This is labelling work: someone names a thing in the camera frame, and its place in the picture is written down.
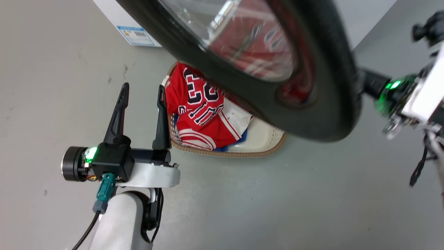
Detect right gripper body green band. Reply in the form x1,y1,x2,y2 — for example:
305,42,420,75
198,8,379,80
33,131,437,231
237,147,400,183
375,74,428,140

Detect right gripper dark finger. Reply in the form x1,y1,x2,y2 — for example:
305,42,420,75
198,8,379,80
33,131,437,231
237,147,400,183
359,69,392,100

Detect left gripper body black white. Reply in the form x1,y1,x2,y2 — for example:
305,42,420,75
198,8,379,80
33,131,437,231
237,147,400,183
61,134,181,190

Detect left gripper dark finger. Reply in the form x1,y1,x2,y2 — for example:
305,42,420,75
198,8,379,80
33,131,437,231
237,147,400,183
103,82,132,145
152,85,171,151

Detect black round washing machine door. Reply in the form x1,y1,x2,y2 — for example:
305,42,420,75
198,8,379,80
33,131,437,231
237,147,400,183
116,0,363,142

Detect white washing machine body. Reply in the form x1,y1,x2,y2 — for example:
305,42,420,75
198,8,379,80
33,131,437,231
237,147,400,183
93,0,398,51

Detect red basketball jersey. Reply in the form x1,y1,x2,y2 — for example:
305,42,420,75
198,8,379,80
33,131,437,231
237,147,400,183
164,62,251,151

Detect white garment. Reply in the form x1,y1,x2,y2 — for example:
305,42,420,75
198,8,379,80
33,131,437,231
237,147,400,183
222,99,254,140

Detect blue energy label sticker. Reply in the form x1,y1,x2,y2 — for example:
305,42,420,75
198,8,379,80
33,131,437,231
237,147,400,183
117,25,156,47

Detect wicker laundry basket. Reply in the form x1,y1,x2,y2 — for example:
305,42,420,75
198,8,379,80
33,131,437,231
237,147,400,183
161,62,288,158

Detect black cable with teal connector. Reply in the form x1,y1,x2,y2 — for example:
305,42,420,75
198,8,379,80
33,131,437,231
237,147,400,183
71,173,117,250

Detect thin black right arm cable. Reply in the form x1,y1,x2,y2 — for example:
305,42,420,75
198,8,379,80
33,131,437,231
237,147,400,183
409,133,438,187

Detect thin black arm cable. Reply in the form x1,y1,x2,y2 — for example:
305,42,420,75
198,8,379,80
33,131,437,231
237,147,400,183
409,133,438,187
150,187,164,244

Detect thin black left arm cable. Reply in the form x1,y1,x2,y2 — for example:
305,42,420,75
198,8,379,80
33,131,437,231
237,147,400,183
150,187,164,244

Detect black camera mount knob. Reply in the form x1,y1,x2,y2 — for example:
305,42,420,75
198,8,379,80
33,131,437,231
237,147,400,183
412,10,444,48

